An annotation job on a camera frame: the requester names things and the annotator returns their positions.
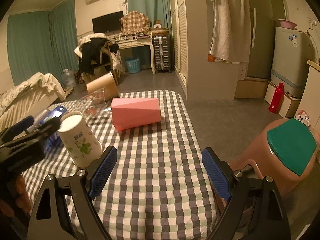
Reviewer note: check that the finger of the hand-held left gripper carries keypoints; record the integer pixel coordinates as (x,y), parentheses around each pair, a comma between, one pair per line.
(23,125)
(47,128)

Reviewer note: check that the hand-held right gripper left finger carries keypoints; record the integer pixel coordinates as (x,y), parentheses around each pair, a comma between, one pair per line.
(103,170)

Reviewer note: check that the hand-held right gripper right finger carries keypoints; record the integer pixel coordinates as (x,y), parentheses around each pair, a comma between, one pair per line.
(216,175)

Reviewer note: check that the white cup with green print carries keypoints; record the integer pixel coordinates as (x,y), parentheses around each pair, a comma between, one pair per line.
(80,142)

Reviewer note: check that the person's left hand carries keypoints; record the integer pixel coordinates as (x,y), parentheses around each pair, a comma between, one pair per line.
(20,192)

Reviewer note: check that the blue packet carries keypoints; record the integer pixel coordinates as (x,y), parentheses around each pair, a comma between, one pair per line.
(57,112)

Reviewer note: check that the beige covered sofa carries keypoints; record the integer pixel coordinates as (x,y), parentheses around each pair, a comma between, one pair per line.
(27,97)

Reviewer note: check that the pink plastic stool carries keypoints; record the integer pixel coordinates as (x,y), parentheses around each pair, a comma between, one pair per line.
(252,142)

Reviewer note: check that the checked tablecloth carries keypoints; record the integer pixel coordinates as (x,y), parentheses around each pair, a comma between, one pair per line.
(152,160)

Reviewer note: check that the clear water jug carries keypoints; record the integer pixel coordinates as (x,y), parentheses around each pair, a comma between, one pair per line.
(68,78)

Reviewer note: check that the clear wine glass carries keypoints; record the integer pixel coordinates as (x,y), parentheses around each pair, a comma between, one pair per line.
(96,101)

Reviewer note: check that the pink tissue box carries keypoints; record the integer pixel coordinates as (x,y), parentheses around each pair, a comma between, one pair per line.
(136,113)

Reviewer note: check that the brown round bin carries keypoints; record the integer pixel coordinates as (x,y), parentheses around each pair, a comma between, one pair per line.
(102,86)

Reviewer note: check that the green stool cushion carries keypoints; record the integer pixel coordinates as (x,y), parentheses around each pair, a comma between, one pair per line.
(291,145)

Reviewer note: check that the teal curtain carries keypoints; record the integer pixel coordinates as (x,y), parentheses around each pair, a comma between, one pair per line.
(37,42)
(147,2)

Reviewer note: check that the black jacket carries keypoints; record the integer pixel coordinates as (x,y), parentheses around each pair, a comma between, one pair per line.
(91,52)

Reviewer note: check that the red bottle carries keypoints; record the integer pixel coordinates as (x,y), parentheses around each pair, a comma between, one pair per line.
(276,98)

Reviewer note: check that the white storage box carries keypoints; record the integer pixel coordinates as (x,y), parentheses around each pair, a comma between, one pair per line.
(287,105)

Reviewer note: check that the small printed box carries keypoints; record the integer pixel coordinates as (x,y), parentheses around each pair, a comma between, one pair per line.
(302,117)

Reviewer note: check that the blue laundry basket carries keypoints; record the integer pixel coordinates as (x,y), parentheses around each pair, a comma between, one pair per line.
(132,65)

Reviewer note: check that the white desk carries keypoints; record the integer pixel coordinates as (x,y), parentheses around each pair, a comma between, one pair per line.
(135,43)

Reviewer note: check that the black television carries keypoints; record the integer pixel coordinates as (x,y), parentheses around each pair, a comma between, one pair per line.
(107,22)

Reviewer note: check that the silver suitcase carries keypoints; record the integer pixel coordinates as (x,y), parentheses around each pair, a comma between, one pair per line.
(162,53)

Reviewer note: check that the plaid blanket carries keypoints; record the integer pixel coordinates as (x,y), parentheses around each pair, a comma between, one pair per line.
(135,22)

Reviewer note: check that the white washing machine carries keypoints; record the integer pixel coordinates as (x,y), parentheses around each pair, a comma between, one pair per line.
(290,55)

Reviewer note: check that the white louvre wardrobe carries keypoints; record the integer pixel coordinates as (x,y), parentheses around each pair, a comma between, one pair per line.
(181,30)

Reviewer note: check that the cardboard box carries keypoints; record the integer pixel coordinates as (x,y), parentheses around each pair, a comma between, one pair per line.
(160,28)

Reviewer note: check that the white hanging towel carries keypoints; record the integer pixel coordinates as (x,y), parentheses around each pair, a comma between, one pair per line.
(230,17)

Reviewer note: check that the pink basin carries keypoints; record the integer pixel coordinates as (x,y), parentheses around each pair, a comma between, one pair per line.
(287,23)

